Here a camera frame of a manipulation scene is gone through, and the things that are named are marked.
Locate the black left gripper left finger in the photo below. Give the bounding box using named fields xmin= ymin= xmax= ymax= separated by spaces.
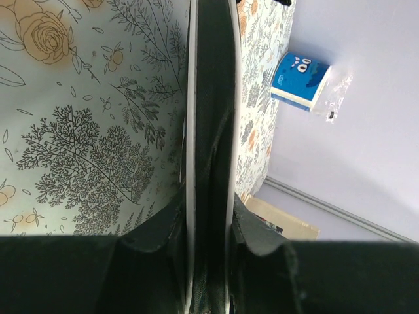
xmin=1 ymin=190 xmax=186 ymax=313

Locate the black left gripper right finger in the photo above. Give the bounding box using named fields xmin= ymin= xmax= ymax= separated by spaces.
xmin=230 ymin=198 xmax=418 ymax=313

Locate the black sport racket cover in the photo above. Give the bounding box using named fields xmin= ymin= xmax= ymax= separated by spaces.
xmin=185 ymin=1 xmax=241 ymax=313

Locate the beige canvas tote bag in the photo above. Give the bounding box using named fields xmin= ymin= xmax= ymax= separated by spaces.
xmin=244 ymin=196 xmax=320 ymax=241

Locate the floral patterned table mat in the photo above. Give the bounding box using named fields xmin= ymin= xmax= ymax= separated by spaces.
xmin=1 ymin=1 xmax=294 ymax=236

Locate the blue white tape roll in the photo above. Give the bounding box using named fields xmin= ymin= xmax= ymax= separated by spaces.
xmin=270 ymin=52 xmax=354 ymax=124

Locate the aluminium frame rail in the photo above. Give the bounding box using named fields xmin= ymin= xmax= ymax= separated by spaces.
xmin=264 ymin=176 xmax=418 ymax=243

